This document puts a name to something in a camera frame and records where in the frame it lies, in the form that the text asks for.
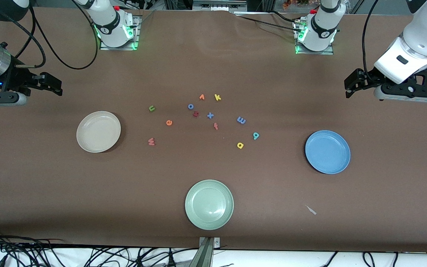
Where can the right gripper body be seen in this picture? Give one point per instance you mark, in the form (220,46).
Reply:
(16,79)

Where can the teal foam letter b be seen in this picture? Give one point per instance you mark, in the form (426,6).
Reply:
(256,135)

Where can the blue foam letter m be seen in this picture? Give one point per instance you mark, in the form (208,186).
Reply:
(241,120)

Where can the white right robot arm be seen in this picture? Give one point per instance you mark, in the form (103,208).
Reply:
(111,27)

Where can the beige brown plate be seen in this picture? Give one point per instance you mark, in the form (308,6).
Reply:
(98,131)

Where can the blue plate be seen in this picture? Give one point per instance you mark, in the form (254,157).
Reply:
(327,152)

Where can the red foam letter w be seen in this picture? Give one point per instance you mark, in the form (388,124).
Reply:
(151,141)

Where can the small grey paper scrap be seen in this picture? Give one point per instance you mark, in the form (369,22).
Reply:
(311,210)

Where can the yellow foam letter k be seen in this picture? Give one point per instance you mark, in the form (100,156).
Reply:
(217,97)

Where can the brown table cover sheet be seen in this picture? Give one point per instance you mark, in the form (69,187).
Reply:
(213,66)

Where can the grey box with ports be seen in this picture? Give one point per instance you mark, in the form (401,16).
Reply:
(219,4)

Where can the pale green plate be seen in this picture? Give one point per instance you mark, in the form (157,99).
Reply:
(209,204)

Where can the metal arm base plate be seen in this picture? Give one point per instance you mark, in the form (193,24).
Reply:
(135,42)
(328,52)

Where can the metal table edge bracket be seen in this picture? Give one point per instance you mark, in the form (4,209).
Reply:
(208,256)

